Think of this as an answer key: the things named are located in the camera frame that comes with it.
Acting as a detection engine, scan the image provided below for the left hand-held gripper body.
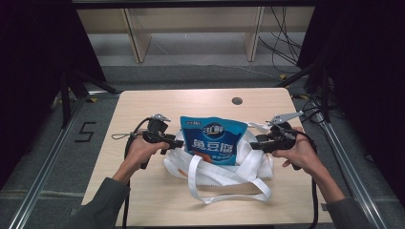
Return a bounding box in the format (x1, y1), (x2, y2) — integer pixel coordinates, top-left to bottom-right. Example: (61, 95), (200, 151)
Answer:
(141, 113), (178, 151)

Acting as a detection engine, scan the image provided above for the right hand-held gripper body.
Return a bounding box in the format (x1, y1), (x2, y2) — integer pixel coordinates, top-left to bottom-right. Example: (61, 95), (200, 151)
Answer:
(261, 110), (305, 155)

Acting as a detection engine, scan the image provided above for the white tote bag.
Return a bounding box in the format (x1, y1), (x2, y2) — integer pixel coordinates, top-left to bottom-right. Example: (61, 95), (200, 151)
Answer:
(162, 121), (275, 205)

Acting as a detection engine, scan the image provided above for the blue snack packet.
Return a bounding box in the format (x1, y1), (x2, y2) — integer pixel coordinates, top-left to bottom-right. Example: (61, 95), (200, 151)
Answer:
(180, 115), (249, 167)

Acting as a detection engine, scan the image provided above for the person's left hand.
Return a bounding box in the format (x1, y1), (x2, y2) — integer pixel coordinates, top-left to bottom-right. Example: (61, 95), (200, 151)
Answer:
(124, 131), (171, 170)

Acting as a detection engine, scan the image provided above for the person's right hand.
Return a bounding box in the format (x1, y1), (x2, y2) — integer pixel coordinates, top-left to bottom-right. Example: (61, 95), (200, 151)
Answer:
(270, 126), (320, 175)

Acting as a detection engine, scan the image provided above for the black metal stand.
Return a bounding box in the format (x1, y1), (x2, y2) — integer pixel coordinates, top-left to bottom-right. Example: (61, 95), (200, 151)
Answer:
(59, 67), (119, 129)
(276, 58), (332, 124)

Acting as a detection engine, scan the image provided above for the light wooden shelf unit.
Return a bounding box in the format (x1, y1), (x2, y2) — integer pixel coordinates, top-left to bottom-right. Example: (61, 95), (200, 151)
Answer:
(75, 6), (316, 64)

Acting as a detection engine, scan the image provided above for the black curtain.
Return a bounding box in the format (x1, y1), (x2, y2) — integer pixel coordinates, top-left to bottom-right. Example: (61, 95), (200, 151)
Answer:
(0, 0), (107, 190)
(296, 0), (405, 220)

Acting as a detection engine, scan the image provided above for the grey lanyard loop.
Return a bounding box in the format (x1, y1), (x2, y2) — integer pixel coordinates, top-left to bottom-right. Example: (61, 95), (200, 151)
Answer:
(111, 131), (143, 141)

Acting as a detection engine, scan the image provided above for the black floor cable tangle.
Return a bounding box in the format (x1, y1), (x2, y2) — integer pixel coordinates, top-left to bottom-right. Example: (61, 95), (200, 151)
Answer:
(291, 94), (327, 124)

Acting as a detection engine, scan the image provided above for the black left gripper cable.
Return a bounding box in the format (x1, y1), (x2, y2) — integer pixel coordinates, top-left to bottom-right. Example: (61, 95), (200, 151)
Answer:
(121, 116), (155, 229)

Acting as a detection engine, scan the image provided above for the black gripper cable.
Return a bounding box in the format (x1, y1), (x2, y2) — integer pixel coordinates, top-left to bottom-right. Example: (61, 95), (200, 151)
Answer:
(121, 116), (155, 229)
(295, 129), (320, 229)

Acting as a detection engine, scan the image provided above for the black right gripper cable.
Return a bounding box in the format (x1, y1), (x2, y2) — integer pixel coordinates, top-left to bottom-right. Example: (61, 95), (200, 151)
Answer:
(295, 129), (320, 229)

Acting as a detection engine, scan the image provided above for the aluminium floor rail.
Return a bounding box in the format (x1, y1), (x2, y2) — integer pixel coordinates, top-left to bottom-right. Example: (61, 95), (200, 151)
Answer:
(313, 113), (389, 229)
(7, 91), (111, 229)

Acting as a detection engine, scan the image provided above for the black hanging cable bundle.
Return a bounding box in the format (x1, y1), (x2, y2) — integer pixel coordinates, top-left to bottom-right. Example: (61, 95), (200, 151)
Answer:
(258, 6), (304, 74)

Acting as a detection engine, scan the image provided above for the black overhead frame bar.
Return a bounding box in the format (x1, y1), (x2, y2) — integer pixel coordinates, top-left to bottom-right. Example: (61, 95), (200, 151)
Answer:
(70, 0), (319, 10)

